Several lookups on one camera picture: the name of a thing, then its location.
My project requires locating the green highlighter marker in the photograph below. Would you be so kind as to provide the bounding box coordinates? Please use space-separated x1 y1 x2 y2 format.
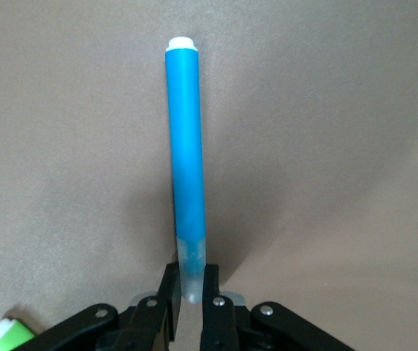
0 317 37 351

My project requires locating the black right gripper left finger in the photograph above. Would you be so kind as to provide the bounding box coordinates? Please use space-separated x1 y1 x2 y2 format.
117 262 183 351

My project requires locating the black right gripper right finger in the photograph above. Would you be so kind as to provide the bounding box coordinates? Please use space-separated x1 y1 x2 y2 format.
199 263 251 351

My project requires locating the blue highlighter marker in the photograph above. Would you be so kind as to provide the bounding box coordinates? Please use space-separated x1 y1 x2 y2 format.
164 36 208 304

